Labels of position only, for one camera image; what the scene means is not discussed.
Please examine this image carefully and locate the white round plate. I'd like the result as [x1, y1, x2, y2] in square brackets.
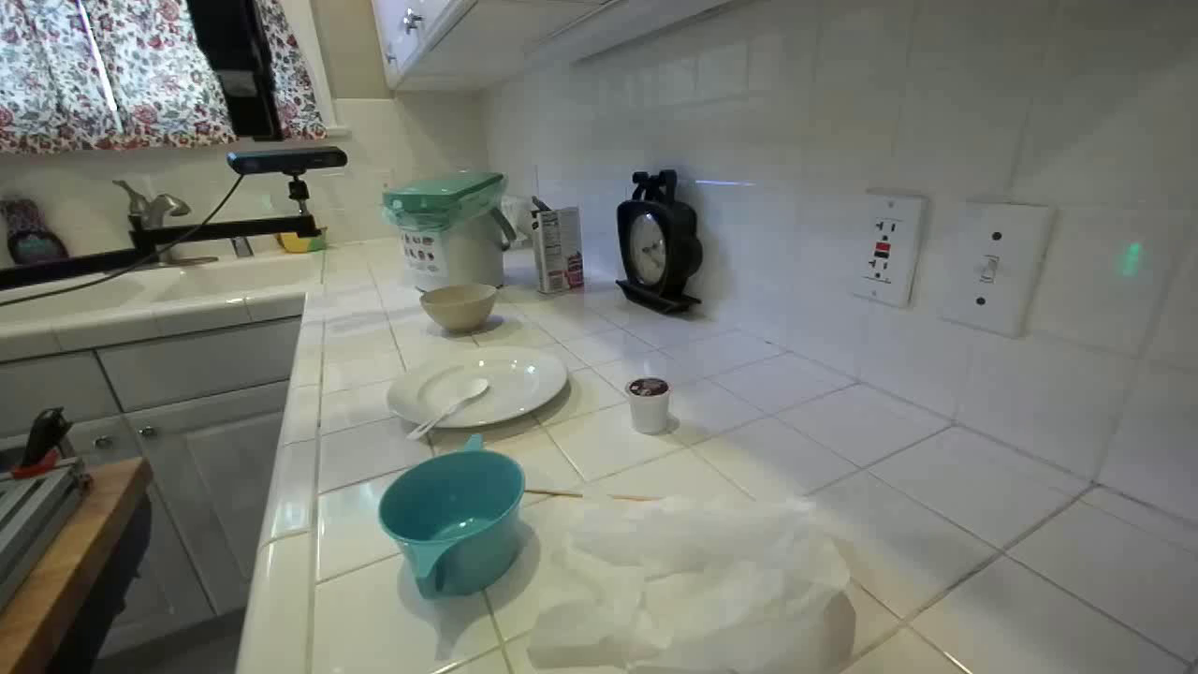
[384, 343, 573, 433]

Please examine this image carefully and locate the grey bowl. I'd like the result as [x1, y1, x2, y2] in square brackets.
[416, 281, 500, 337]

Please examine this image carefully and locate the small white coffee pod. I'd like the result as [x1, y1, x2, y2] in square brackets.
[625, 375, 672, 437]

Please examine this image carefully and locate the granulated sugar box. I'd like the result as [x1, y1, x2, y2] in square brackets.
[529, 196, 588, 301]

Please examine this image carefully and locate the black analog clock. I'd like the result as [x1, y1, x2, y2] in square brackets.
[612, 168, 707, 318]

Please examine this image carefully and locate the white canister with green lid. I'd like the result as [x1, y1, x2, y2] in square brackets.
[379, 168, 525, 294]

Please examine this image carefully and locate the teal measuring cup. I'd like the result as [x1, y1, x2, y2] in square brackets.
[374, 445, 530, 601]

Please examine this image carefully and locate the crumpled white plastic bag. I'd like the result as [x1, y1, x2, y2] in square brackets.
[525, 493, 861, 674]

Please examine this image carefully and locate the white power outlet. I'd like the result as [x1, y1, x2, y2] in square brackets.
[851, 191, 932, 309]

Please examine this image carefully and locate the yellow sponge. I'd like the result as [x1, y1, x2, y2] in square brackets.
[274, 229, 330, 258]

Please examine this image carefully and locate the white base cabinet with drawers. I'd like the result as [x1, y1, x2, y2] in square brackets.
[0, 313, 308, 665]

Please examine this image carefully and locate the chrome faucet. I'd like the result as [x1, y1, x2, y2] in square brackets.
[113, 174, 194, 267]

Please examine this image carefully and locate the wide floral curtain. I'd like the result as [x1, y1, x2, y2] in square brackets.
[0, 0, 240, 156]

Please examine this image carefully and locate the red and black tool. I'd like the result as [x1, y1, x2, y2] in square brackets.
[12, 405, 76, 481]

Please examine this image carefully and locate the wooden table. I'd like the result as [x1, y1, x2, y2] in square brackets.
[0, 455, 158, 674]

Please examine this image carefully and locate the white wall cabinet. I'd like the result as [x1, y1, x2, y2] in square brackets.
[368, 0, 742, 97]

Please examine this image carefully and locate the black stereo camera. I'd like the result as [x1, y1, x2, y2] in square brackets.
[224, 143, 351, 179]

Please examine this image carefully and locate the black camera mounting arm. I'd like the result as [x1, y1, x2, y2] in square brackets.
[0, 171, 326, 293]

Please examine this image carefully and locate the white light switch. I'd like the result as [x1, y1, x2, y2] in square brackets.
[937, 198, 1060, 340]

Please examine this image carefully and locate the aluminium rail frame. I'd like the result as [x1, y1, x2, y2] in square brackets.
[0, 455, 93, 615]

